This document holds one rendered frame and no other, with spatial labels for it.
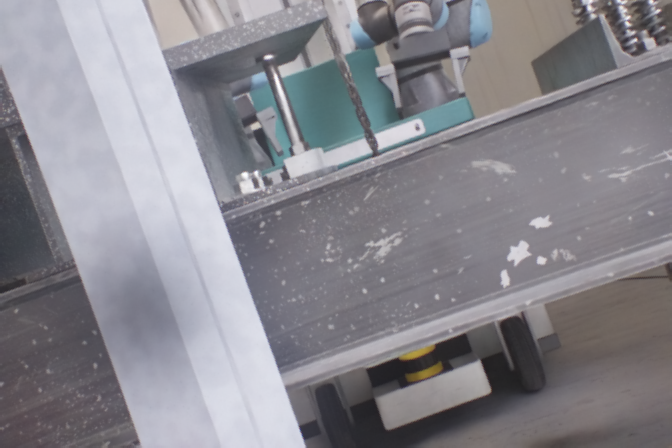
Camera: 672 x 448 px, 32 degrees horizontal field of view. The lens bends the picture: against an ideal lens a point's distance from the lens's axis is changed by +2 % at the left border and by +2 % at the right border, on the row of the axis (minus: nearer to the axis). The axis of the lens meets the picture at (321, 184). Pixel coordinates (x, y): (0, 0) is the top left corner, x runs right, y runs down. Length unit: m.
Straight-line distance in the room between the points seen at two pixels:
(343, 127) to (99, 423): 1.47
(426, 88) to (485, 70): 1.81
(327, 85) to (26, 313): 1.47
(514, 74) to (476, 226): 3.09
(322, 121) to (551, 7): 1.89
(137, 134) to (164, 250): 0.15
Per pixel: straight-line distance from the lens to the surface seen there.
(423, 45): 2.49
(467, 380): 2.76
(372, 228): 1.57
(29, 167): 1.65
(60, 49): 1.47
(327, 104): 2.96
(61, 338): 1.67
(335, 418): 2.78
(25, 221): 2.00
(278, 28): 1.64
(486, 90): 4.63
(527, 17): 4.66
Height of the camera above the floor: 0.66
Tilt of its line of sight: level
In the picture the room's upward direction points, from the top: 20 degrees counter-clockwise
